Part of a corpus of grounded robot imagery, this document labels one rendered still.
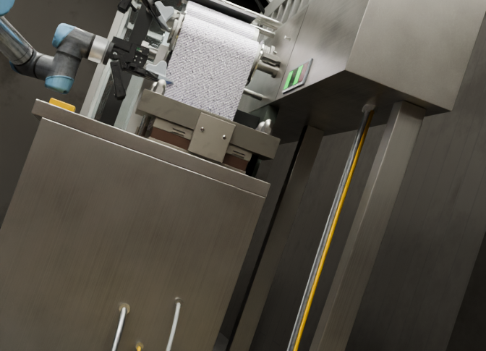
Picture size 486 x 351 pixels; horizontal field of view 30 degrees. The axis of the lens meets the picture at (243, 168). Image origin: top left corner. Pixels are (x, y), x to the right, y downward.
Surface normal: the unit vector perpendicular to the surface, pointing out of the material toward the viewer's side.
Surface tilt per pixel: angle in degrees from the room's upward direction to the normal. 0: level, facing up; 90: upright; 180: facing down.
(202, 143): 90
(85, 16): 90
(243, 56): 90
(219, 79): 90
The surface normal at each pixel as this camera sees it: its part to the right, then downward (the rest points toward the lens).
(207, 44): 0.16, -0.01
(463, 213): -0.90, -0.34
